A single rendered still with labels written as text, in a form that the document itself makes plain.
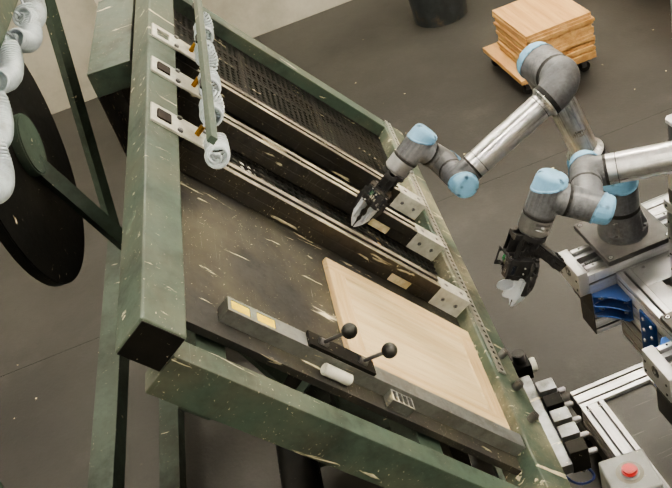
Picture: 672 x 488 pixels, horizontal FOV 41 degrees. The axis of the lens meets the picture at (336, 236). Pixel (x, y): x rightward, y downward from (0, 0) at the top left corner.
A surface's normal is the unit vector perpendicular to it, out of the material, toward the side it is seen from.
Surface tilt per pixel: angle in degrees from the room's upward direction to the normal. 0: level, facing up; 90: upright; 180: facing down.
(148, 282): 53
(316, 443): 90
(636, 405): 0
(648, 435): 0
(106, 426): 0
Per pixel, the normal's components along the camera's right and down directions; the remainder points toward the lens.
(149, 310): 0.59, -0.72
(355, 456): 0.16, 0.55
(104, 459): -0.27, -0.77
